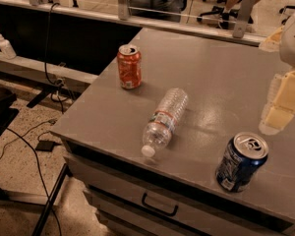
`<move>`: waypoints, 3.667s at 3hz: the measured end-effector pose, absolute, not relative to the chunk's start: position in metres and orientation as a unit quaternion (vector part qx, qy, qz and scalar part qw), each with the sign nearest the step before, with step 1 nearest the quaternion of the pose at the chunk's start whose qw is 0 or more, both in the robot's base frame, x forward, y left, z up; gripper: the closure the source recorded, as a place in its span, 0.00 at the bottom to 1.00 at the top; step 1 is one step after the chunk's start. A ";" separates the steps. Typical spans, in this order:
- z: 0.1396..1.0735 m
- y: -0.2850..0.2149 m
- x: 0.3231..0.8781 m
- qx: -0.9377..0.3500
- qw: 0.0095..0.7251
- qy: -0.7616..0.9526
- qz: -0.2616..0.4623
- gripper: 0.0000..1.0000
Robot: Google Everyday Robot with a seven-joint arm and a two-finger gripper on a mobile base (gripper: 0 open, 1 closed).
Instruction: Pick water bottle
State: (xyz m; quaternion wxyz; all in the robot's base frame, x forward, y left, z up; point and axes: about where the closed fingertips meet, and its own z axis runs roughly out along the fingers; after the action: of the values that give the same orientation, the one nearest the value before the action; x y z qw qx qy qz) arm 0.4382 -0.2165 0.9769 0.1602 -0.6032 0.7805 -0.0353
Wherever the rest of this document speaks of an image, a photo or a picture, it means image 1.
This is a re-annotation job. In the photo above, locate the blue soda can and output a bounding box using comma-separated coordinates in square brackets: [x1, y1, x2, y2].
[215, 132, 268, 193]

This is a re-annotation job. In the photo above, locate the glass barrier with metal posts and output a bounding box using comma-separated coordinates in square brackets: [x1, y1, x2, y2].
[0, 0, 295, 42]

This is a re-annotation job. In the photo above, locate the black office chair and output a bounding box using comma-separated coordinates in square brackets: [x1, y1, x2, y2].
[196, 0, 254, 30]

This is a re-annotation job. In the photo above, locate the grey drawer cabinet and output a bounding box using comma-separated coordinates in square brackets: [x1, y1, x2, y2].
[53, 29, 295, 236]

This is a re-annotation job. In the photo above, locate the red soda can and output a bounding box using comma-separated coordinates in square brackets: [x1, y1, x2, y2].
[117, 44, 142, 89]

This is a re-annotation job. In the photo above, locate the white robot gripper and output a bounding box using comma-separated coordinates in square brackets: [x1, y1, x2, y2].
[259, 12, 295, 135]

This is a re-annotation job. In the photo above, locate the black power adapter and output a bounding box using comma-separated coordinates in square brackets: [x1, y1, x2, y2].
[35, 141, 55, 151]

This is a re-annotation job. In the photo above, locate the black drawer handle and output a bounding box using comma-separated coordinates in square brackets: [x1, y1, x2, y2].
[141, 193, 179, 217]

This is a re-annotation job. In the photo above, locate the white squeeze bottle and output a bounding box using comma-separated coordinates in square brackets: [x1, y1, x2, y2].
[0, 33, 17, 59]

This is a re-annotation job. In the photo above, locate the black floor cable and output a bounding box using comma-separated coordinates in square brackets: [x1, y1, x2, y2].
[0, 117, 63, 236]

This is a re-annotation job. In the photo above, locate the black hanging cable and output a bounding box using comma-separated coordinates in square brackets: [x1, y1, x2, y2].
[43, 2, 73, 115]

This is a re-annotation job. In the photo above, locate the clear plastic water bottle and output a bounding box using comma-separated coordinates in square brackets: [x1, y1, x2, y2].
[142, 88, 189, 157]

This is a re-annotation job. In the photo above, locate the black table frame leg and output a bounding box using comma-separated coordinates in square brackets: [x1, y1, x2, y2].
[31, 164, 69, 236]

